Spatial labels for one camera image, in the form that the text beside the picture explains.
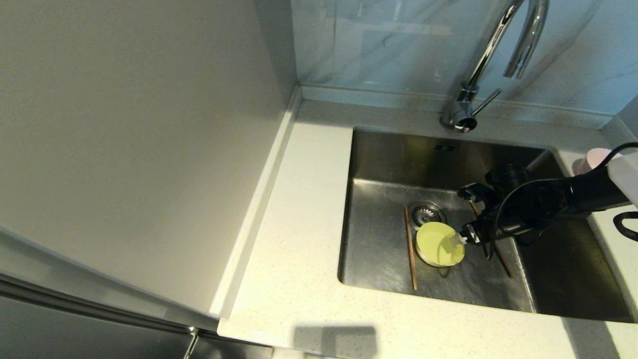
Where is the tall cabinet unit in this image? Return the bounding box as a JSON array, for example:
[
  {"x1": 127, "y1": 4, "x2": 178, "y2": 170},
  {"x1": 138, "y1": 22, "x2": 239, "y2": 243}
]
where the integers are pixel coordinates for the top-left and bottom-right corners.
[{"x1": 0, "y1": 0, "x2": 300, "y2": 359}]

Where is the round metal drain strainer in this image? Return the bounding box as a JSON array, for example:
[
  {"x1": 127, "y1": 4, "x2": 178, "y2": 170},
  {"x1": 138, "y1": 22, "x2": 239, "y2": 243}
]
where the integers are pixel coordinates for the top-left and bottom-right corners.
[{"x1": 406, "y1": 199, "x2": 448, "y2": 232}]

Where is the under-counter cabinet front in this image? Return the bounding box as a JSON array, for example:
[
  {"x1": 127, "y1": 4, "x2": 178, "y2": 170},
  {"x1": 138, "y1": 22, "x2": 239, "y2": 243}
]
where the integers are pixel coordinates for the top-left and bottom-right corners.
[{"x1": 192, "y1": 333, "x2": 274, "y2": 359}]

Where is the pink plastic bowl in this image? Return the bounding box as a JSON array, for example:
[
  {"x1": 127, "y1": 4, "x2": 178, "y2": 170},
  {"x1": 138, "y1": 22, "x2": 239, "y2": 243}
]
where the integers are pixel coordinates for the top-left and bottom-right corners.
[{"x1": 573, "y1": 148, "x2": 624, "y2": 176}]

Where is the stainless steel sink basin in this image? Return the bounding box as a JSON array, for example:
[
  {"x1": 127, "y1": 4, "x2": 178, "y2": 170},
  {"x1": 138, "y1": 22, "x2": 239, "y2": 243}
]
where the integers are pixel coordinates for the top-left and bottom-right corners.
[{"x1": 337, "y1": 127, "x2": 636, "y2": 322}]

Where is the chrome faucet lever rod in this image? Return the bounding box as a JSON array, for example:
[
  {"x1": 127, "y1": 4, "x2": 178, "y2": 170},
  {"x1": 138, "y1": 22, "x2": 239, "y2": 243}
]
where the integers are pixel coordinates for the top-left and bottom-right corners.
[{"x1": 471, "y1": 89, "x2": 501, "y2": 116}]

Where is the yellow plastic bowl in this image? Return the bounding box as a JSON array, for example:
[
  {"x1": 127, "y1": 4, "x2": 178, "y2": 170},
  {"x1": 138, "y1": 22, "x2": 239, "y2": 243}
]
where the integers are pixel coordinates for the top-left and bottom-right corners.
[{"x1": 415, "y1": 221, "x2": 466, "y2": 268}]

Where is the chrome gooseneck faucet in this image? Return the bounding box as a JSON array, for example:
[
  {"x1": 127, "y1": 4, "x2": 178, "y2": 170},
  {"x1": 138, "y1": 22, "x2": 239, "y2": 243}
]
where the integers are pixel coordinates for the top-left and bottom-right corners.
[{"x1": 439, "y1": 0, "x2": 550, "y2": 133}]

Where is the brown wooden chopstick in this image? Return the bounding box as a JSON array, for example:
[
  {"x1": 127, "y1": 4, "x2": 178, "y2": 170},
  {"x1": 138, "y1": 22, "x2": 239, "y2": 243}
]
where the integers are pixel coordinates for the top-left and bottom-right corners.
[
  {"x1": 470, "y1": 200, "x2": 513, "y2": 279},
  {"x1": 404, "y1": 207, "x2": 418, "y2": 292}
]

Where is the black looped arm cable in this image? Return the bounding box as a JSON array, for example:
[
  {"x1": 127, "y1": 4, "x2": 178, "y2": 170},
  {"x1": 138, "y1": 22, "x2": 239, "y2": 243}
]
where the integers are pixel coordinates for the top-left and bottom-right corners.
[{"x1": 612, "y1": 211, "x2": 638, "y2": 243}]

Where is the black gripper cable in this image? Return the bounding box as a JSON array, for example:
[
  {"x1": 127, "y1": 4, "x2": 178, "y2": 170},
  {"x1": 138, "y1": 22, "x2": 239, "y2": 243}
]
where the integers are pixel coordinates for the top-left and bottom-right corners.
[{"x1": 486, "y1": 179, "x2": 571, "y2": 261}]

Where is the metal cabinet handle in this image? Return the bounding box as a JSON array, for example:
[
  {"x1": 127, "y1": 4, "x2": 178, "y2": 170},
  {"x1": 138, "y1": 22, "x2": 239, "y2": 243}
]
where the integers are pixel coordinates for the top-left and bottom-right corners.
[{"x1": 182, "y1": 327, "x2": 200, "y2": 359}]

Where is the silver cabinet rail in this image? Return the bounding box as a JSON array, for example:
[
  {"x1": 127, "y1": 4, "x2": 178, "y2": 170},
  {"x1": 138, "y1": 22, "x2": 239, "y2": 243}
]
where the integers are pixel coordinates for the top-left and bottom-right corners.
[{"x1": 0, "y1": 272, "x2": 220, "y2": 336}]

